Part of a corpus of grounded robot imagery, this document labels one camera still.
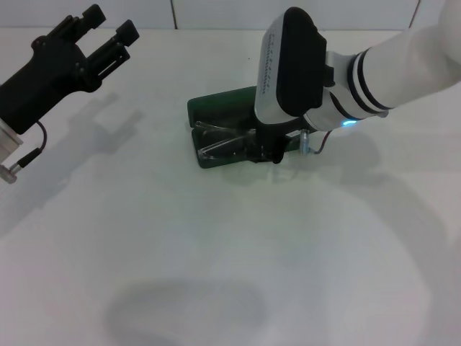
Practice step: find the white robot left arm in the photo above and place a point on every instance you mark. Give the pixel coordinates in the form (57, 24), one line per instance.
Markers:
(9, 142)

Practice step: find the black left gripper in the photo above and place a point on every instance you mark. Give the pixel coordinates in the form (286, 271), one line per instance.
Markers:
(47, 79)

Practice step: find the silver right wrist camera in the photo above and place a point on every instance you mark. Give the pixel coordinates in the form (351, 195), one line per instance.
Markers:
(295, 65)

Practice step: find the green glasses case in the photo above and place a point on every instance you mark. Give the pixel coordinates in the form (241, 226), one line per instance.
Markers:
(216, 102)

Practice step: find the clear white glasses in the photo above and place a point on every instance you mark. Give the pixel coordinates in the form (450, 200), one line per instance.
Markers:
(223, 144)

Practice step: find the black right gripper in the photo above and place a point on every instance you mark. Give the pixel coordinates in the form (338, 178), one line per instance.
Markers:
(273, 133)

